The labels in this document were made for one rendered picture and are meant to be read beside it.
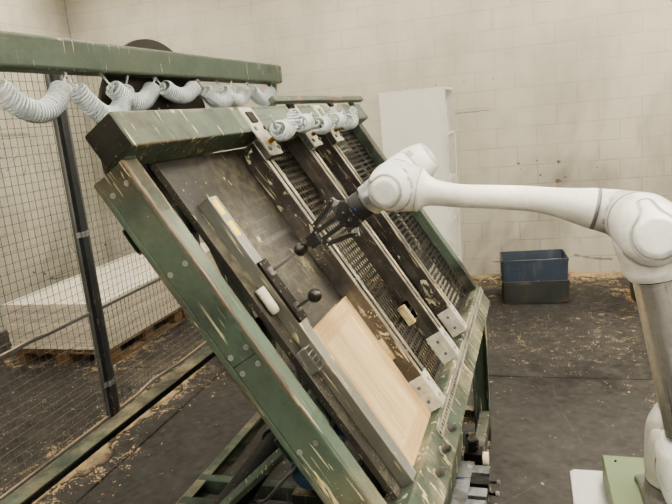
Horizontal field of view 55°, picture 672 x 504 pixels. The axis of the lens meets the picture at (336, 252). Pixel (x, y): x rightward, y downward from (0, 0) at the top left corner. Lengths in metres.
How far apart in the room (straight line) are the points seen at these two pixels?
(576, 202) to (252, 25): 6.39
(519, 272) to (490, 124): 1.73
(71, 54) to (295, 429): 1.34
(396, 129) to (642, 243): 4.50
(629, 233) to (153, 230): 1.05
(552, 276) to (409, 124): 1.94
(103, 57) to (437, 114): 3.82
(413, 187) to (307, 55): 6.06
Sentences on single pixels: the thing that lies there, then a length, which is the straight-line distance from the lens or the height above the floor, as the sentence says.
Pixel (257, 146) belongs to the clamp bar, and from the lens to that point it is 2.15.
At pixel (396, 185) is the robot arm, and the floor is 1.73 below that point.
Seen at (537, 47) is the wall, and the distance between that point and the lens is 7.08.
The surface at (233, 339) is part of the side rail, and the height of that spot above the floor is 1.40.
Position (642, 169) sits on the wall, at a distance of 7.19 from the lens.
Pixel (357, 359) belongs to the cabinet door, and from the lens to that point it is 1.97.
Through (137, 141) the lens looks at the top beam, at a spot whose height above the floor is 1.87.
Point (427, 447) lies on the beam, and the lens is 2.01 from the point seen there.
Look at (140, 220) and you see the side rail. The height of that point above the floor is 1.69.
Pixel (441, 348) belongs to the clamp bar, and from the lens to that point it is 2.60.
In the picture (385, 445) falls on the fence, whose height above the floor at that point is 1.00.
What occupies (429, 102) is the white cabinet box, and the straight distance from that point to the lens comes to 5.72.
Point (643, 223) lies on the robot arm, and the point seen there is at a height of 1.62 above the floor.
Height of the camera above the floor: 1.89
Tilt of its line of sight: 12 degrees down
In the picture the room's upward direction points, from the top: 6 degrees counter-clockwise
